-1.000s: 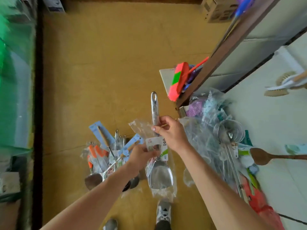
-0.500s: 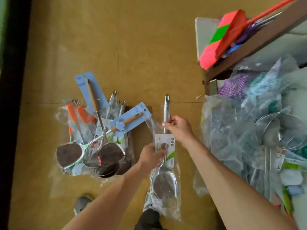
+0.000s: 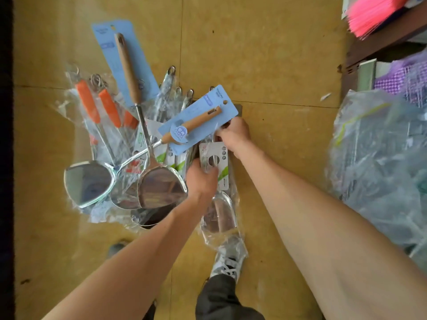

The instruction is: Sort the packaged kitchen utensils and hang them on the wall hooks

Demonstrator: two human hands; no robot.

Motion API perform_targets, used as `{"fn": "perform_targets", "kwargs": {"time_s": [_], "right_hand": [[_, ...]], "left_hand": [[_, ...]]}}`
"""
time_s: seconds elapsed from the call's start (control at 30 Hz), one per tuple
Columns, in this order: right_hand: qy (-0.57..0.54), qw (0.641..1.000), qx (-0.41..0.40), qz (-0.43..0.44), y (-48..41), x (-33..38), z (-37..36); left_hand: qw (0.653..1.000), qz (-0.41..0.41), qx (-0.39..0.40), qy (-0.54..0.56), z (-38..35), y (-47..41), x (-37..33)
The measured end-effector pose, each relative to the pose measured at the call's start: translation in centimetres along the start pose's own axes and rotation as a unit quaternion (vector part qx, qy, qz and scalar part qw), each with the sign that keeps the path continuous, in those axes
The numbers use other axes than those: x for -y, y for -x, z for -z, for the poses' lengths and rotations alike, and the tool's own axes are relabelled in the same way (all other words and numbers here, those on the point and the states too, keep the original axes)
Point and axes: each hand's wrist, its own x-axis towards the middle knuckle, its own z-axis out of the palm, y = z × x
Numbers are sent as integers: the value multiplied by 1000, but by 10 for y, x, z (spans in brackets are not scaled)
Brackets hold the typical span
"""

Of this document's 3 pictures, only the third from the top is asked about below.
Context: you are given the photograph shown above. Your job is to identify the person's left hand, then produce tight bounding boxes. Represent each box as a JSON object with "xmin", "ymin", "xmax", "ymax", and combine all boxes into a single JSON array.
[{"xmin": 185, "ymin": 160, "xmax": 220, "ymax": 205}]

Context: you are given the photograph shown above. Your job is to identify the person's right hand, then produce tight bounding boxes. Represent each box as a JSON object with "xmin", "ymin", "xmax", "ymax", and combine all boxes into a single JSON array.
[{"xmin": 215, "ymin": 116, "xmax": 253, "ymax": 156}]

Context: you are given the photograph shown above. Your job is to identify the steel spatula with white tag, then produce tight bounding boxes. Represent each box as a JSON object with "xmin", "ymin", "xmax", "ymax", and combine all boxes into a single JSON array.
[{"xmin": 197, "ymin": 140, "xmax": 241, "ymax": 251}]

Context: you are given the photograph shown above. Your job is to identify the blue card utensil packet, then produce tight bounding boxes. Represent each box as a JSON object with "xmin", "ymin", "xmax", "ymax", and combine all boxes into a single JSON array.
[
  {"xmin": 63, "ymin": 85, "xmax": 240, "ymax": 209},
  {"xmin": 92, "ymin": 20, "xmax": 189, "ymax": 211}
]

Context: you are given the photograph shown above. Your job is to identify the pile of packaged utensils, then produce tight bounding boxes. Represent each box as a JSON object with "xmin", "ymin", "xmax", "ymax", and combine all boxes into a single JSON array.
[{"xmin": 56, "ymin": 60, "xmax": 241, "ymax": 231}]

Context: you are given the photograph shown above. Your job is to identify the person's left forearm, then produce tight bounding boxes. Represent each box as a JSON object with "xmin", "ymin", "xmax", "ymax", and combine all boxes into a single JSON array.
[{"xmin": 43, "ymin": 196, "xmax": 214, "ymax": 320}]

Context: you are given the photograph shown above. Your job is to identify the person's right forearm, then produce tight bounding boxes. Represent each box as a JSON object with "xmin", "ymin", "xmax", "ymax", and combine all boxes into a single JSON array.
[{"xmin": 230, "ymin": 146, "xmax": 427, "ymax": 320}]

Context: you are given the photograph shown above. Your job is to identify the grey white sneaker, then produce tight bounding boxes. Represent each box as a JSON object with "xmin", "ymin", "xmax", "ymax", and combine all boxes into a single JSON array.
[
  {"xmin": 107, "ymin": 240, "xmax": 134, "ymax": 260},
  {"xmin": 210, "ymin": 235, "xmax": 249, "ymax": 280}
]

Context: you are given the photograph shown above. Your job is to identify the black trousers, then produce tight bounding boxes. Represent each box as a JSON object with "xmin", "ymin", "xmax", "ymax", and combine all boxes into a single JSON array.
[{"xmin": 143, "ymin": 273, "xmax": 268, "ymax": 320}]

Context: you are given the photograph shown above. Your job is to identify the pile of plastic wrapped utensils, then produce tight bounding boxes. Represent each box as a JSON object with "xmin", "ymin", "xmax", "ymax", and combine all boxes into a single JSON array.
[{"xmin": 326, "ymin": 50, "xmax": 427, "ymax": 271}]

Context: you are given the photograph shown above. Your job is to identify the pink green broom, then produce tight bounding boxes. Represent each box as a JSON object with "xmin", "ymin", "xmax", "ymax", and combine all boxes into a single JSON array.
[
  {"xmin": 340, "ymin": 3, "xmax": 427, "ymax": 97},
  {"xmin": 347, "ymin": 0, "xmax": 413, "ymax": 39}
]

